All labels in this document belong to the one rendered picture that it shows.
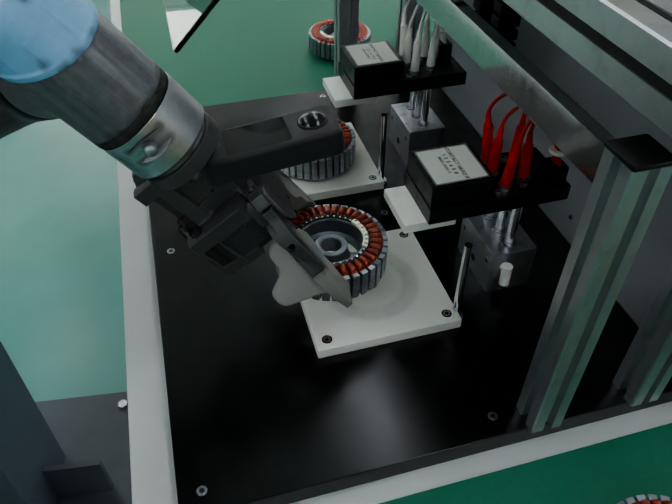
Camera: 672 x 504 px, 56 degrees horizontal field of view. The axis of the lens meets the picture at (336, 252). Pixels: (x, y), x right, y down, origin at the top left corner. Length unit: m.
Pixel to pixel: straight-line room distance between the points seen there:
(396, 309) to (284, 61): 0.64
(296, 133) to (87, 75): 0.17
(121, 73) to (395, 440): 0.37
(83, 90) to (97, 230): 1.62
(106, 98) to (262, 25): 0.88
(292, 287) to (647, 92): 0.32
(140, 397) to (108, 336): 1.10
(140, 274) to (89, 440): 0.83
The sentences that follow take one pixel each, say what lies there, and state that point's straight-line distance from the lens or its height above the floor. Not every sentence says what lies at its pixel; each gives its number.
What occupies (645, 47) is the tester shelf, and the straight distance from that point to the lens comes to 0.41.
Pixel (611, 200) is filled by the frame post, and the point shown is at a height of 1.02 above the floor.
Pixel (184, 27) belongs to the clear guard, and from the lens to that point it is 0.63.
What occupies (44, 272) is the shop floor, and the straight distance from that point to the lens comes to 1.98.
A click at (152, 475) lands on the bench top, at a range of 0.60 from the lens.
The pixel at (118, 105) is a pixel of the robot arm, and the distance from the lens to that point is 0.46.
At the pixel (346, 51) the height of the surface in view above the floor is 0.92.
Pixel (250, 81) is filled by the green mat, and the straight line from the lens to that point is 1.12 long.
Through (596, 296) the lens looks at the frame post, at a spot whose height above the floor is 0.94.
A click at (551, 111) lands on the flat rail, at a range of 0.48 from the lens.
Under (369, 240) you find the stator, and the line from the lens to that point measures 0.62.
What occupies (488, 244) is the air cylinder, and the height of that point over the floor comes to 0.82.
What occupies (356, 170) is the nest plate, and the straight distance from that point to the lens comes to 0.83.
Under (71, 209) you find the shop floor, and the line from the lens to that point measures 2.18.
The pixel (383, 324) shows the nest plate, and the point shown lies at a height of 0.78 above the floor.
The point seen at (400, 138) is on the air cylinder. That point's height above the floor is 0.80.
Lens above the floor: 1.26
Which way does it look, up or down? 43 degrees down
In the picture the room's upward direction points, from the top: straight up
